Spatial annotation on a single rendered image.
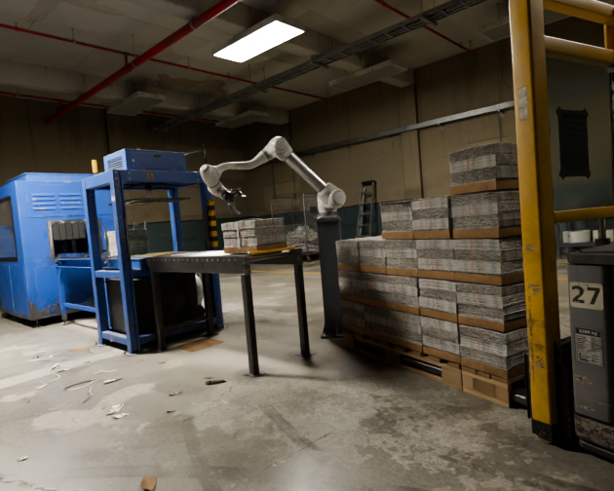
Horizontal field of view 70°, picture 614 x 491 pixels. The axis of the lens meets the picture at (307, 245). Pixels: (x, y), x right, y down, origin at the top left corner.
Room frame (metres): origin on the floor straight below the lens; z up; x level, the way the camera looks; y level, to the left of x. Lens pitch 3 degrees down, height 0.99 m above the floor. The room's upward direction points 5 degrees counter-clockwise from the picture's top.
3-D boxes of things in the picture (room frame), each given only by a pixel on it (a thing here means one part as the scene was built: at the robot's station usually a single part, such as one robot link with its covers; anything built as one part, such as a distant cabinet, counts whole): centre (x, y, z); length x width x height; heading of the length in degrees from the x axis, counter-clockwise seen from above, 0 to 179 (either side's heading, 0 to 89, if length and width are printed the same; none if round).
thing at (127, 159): (4.22, 1.46, 1.65); 0.60 x 0.45 x 0.20; 137
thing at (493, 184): (2.32, -1.01, 0.63); 0.38 x 0.29 x 0.97; 119
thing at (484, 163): (2.32, -1.01, 0.65); 0.39 x 0.30 x 1.29; 119
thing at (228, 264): (3.34, 0.89, 0.74); 1.34 x 0.05 x 0.12; 47
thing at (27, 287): (6.12, 3.40, 1.04); 1.51 x 1.30 x 2.07; 47
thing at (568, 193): (1.92, -1.23, 1.28); 0.57 x 0.01 x 0.65; 119
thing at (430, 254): (2.96, -0.66, 0.42); 1.17 x 0.39 x 0.83; 29
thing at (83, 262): (5.00, 2.28, 0.75); 1.53 x 0.64 x 0.10; 47
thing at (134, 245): (4.61, 1.87, 0.93); 0.38 x 0.30 x 0.26; 47
